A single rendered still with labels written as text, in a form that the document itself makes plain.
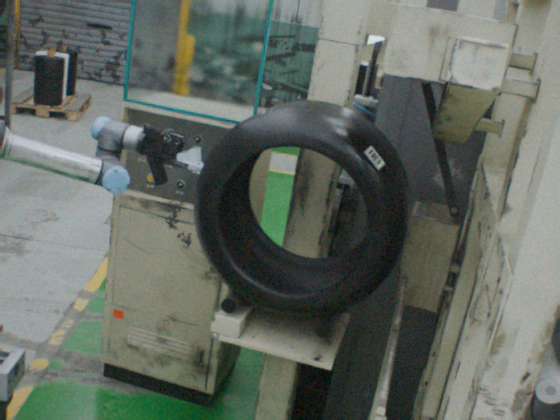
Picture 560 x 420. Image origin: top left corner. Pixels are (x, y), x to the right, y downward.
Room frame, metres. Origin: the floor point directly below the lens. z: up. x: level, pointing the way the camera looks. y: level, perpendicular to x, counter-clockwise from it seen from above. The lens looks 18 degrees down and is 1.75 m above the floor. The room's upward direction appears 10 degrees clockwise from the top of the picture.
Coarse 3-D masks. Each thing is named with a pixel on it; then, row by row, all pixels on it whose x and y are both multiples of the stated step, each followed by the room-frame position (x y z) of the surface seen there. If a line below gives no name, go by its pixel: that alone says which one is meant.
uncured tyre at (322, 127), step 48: (240, 144) 1.69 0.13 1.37; (288, 144) 1.66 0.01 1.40; (336, 144) 1.64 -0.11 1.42; (384, 144) 1.76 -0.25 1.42; (240, 192) 1.98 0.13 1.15; (384, 192) 1.62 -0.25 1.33; (240, 240) 1.95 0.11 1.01; (384, 240) 1.61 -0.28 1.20; (240, 288) 1.68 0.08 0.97; (288, 288) 1.86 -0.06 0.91; (336, 288) 1.62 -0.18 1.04
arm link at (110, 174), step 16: (0, 128) 1.62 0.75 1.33; (0, 144) 1.59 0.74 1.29; (16, 144) 1.62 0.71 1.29; (32, 144) 1.65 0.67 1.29; (48, 144) 1.68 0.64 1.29; (16, 160) 1.63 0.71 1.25; (32, 160) 1.64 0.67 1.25; (48, 160) 1.66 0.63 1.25; (64, 160) 1.68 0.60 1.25; (80, 160) 1.70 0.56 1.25; (96, 160) 1.74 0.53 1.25; (112, 160) 1.81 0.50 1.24; (64, 176) 1.70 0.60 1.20; (80, 176) 1.70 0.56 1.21; (96, 176) 1.72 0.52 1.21; (112, 176) 1.72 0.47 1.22; (128, 176) 1.74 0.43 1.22; (112, 192) 1.72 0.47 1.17
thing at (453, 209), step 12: (432, 96) 1.91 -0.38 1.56; (432, 108) 1.91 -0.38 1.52; (432, 120) 1.91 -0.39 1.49; (432, 132) 1.91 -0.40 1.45; (444, 144) 1.90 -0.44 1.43; (444, 156) 1.90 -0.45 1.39; (444, 168) 1.89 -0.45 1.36; (444, 180) 1.89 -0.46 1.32; (456, 204) 1.88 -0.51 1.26; (456, 216) 1.88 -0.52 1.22
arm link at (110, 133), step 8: (96, 120) 1.88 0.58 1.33; (104, 120) 1.88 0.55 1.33; (112, 120) 1.89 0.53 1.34; (96, 128) 1.87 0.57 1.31; (104, 128) 1.86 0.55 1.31; (112, 128) 1.86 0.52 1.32; (120, 128) 1.86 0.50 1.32; (128, 128) 1.88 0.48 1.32; (96, 136) 1.87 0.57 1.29; (104, 136) 1.86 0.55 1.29; (112, 136) 1.85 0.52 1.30; (120, 136) 1.85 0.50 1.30; (104, 144) 1.86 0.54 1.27; (112, 144) 1.86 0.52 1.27; (120, 144) 1.85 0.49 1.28
